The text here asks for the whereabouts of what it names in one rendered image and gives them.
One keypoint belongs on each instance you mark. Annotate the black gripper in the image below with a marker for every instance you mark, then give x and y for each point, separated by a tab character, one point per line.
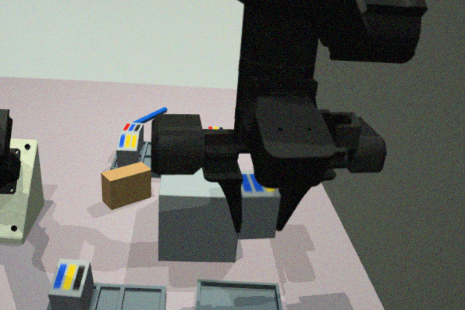
180	146

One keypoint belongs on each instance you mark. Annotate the tan rectangular block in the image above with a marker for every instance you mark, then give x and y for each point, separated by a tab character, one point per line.
126	185

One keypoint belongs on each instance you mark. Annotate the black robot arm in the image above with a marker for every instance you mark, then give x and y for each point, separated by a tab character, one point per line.
291	141

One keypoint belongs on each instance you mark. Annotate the grey flat panel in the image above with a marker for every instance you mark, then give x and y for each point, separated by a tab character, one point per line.
407	223

